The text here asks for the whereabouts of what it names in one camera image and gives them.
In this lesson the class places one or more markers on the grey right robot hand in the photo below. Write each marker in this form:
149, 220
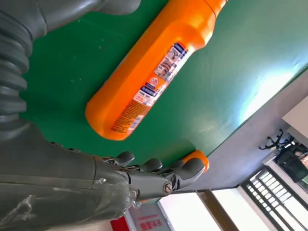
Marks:
60, 185

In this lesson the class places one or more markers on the red and white sign board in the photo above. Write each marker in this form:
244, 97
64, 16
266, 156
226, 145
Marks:
146, 221

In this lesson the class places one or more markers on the green table mat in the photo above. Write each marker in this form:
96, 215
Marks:
240, 63

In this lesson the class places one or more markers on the black window grille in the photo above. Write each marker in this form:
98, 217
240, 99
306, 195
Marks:
261, 209

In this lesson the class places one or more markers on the black office chair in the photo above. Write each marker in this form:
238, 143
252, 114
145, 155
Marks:
291, 165

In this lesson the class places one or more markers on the brown window post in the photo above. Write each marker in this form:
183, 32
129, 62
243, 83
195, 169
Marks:
214, 210

